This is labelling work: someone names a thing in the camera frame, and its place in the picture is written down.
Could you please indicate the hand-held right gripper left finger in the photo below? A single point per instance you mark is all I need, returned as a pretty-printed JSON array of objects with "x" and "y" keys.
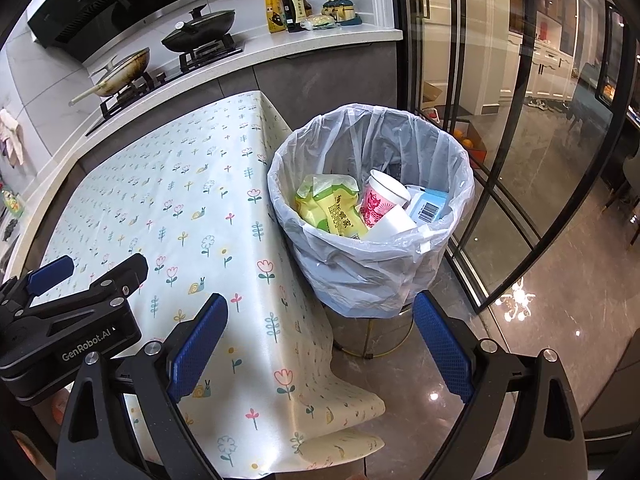
[{"x": 197, "y": 350}]

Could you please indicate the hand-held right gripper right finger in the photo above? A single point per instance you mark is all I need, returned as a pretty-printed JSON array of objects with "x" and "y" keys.
[{"x": 442, "y": 347}]

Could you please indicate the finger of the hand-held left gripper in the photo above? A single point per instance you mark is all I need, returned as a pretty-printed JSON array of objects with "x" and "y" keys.
[
  {"x": 120, "y": 277},
  {"x": 50, "y": 272}
]

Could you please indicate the trash bin with plastic liner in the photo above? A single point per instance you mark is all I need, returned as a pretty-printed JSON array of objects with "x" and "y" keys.
[{"x": 370, "y": 270}]

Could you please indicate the blue pink wipes packet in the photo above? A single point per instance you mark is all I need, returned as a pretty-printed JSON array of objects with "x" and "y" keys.
[{"x": 427, "y": 205}]

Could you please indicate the pink paper cup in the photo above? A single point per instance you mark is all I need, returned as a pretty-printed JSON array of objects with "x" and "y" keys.
[{"x": 382, "y": 197}]

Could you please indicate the yellow green snack bag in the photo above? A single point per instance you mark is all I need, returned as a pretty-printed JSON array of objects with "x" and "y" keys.
[{"x": 330, "y": 210}]

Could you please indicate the dark scrubbing pad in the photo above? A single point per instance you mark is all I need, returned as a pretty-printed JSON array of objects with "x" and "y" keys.
[{"x": 9, "y": 232}]

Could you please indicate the green dish soap bottle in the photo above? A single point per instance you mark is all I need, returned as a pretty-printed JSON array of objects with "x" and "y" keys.
[{"x": 11, "y": 201}]

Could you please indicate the floral tablecloth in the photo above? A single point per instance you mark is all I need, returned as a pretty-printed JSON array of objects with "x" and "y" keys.
[{"x": 200, "y": 200}]

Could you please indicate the hanging kitchen cloths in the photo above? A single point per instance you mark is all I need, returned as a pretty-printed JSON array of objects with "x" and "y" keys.
[{"x": 11, "y": 135}]

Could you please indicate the black gas stove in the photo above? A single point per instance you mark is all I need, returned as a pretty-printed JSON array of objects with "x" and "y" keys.
[{"x": 165, "y": 72}]

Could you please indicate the beige pan with lid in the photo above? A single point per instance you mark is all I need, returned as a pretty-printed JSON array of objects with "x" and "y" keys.
[{"x": 125, "y": 67}]

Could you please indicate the cardboard box with oranges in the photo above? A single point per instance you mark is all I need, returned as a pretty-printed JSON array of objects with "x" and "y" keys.
[{"x": 465, "y": 135}]

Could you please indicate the black wok with lid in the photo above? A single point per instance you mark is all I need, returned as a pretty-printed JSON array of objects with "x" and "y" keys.
[{"x": 205, "y": 30}]

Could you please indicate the glass sliding door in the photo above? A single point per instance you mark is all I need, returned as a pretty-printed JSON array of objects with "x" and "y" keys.
[{"x": 500, "y": 85}]

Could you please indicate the yellow seasoning pack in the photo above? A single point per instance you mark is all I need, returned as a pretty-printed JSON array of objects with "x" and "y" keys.
[{"x": 274, "y": 15}]

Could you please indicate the dark soy sauce bottle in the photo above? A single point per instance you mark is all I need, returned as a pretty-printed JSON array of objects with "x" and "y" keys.
[{"x": 295, "y": 10}]

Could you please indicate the bag of garlic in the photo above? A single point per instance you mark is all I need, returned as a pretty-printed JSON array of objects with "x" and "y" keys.
[{"x": 317, "y": 22}]

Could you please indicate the spice jar set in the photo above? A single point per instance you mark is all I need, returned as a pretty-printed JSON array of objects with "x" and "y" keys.
[{"x": 342, "y": 12}]

